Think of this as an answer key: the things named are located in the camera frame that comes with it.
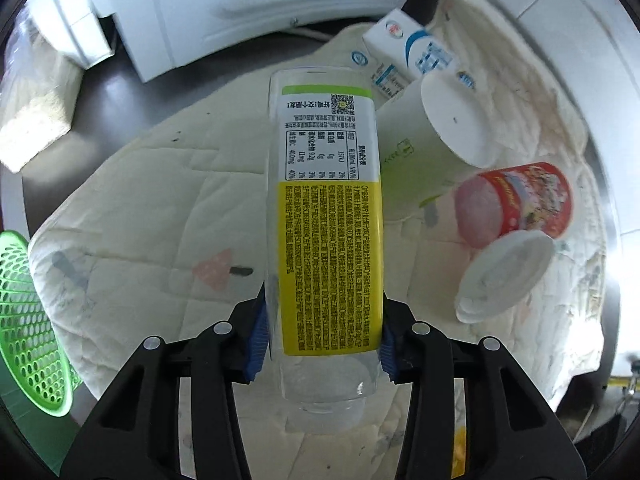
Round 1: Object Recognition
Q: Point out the clear bottle yellow label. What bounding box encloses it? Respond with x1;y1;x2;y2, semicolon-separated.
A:
265;67;384;434

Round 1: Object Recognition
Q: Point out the green plastic waste basket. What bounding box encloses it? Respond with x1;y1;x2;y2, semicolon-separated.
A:
0;231;81;417

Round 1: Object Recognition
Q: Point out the clear plastic round lid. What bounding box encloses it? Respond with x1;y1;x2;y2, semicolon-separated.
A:
454;231;555;324

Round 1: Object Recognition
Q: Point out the white quilted mat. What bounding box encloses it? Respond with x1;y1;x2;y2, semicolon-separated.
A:
29;0;605;479

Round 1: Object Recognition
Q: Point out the red printed paper cup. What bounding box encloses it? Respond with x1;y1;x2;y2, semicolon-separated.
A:
454;162;575;249

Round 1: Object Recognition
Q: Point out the white paper cup green leaf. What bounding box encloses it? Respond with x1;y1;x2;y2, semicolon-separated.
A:
376;72;500;222

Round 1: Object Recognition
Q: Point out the clear bag of rice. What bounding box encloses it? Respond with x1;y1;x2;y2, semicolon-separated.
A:
1;20;84;174

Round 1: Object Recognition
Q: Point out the white blue milk carton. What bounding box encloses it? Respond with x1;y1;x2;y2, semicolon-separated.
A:
362;9;475;99

